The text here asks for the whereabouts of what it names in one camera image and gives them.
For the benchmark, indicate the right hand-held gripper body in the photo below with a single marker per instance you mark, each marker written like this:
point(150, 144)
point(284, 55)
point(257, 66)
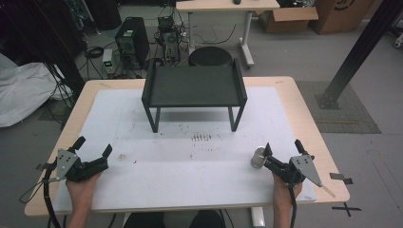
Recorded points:
point(290, 172)

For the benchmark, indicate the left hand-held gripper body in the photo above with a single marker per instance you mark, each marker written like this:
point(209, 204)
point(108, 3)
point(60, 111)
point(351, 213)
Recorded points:
point(71, 169)

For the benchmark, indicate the silver metal cup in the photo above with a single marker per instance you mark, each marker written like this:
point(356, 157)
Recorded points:
point(258, 158)

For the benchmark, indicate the person's right hand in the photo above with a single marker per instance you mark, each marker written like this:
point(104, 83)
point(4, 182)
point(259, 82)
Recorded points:
point(283, 194)

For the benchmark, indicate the person's left hand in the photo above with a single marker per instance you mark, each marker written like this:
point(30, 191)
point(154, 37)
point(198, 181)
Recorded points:
point(81, 191)

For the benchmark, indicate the light wooden table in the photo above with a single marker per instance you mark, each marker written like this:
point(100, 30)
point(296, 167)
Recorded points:
point(320, 152)

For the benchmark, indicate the black tape strip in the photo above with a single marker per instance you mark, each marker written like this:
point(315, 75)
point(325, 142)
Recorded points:
point(340, 177)

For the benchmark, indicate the grey floor mat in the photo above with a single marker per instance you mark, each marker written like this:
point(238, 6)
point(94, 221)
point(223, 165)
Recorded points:
point(348, 117)

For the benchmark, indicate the white cloth sheet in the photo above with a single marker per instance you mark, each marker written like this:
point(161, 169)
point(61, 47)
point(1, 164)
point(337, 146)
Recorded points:
point(22, 91)

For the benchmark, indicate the person's left leg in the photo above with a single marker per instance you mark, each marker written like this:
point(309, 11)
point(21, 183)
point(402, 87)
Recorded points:
point(144, 220)

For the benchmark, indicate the person's leg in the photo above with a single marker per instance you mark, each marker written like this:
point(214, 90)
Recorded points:
point(144, 220)
point(207, 219)

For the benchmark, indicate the white table mat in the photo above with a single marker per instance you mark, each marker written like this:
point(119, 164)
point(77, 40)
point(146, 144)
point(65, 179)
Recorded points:
point(190, 177)

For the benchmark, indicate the small white box device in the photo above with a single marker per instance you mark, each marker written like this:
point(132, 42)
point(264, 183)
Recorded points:
point(107, 60)

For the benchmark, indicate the person's right leg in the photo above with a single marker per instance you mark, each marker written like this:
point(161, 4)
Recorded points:
point(207, 219)

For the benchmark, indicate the black metal shelf rack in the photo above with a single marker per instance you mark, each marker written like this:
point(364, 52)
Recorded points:
point(193, 85)

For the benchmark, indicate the round black stool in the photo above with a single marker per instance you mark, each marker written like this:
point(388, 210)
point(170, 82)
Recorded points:
point(210, 56)

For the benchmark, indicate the black metal stand beam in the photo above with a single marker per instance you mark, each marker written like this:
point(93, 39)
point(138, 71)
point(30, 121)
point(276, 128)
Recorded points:
point(358, 52)

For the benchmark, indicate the black computer tower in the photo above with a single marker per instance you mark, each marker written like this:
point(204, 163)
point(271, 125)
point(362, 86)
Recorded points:
point(133, 39)

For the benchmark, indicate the black curtain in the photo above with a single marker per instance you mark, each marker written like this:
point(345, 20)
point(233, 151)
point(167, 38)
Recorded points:
point(38, 31)

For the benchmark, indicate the open cardboard box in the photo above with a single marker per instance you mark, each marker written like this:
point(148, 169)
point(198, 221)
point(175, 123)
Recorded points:
point(286, 20)

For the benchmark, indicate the large printed cardboard box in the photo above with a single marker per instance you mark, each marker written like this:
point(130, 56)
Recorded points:
point(339, 14)

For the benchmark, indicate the white-legged wooden desk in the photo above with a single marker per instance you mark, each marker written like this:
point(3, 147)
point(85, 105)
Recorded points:
point(226, 4)

